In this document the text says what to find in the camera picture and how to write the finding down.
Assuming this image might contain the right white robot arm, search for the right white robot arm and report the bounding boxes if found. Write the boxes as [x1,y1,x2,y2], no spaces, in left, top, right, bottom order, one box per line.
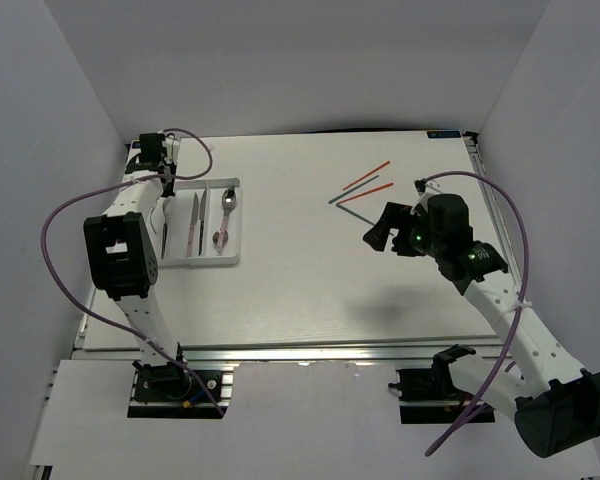
[363,177,600,458]

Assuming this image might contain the black handled fork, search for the black handled fork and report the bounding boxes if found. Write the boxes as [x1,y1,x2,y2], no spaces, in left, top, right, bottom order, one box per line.
[160,197,171,260]

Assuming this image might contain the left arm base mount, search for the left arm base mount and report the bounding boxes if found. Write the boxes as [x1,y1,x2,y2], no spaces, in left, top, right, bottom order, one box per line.
[127,361,227,420]

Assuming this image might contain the white utensil tray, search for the white utensil tray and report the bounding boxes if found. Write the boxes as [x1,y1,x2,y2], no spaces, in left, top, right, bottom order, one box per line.
[147,178,243,268]

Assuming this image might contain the right blue corner label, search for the right blue corner label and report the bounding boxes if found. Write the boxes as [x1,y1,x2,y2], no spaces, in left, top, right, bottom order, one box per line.
[426,130,462,139]

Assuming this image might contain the green handled spoon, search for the green handled spoon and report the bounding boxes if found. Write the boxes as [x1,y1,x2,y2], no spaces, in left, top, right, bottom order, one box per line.
[212,231,229,253]

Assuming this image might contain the short orange chopstick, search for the short orange chopstick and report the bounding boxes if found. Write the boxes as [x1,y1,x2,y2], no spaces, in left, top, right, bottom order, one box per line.
[336,182,394,205]

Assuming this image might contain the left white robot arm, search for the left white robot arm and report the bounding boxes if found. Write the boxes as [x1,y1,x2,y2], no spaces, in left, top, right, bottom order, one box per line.
[83,133,192,399]

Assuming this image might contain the pink handled knife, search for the pink handled knife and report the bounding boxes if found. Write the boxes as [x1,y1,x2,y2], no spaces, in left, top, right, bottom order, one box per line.
[186,193,200,258]

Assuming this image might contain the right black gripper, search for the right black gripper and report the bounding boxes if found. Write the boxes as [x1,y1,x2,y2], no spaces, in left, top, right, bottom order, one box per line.
[362,202,444,259]

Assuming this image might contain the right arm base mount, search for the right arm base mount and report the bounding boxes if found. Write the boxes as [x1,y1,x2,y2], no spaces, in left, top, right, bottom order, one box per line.
[388,345,476,425]

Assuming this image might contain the pink handled spoon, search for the pink handled spoon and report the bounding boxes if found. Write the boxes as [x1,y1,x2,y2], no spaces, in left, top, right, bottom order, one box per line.
[218,187,237,234]

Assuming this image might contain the long orange chopstick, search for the long orange chopstick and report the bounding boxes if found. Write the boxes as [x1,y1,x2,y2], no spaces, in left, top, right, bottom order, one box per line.
[342,160,391,192]

